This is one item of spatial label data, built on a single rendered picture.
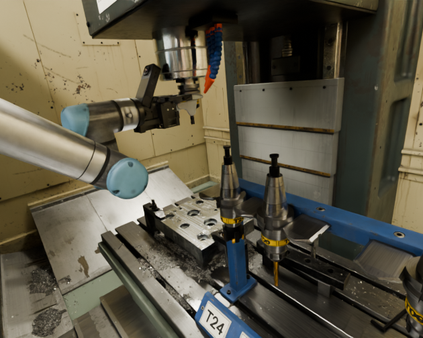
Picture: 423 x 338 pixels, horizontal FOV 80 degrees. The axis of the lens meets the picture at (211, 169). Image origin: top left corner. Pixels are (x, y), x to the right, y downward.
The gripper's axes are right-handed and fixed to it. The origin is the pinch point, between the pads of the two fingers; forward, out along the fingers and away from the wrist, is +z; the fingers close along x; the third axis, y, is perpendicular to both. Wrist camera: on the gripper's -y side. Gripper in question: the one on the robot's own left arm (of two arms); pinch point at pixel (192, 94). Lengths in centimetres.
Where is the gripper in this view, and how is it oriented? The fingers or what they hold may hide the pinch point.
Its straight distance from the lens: 77.9
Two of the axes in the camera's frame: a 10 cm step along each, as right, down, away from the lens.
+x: 7.0, 1.8, -6.9
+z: 7.0, -3.1, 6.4
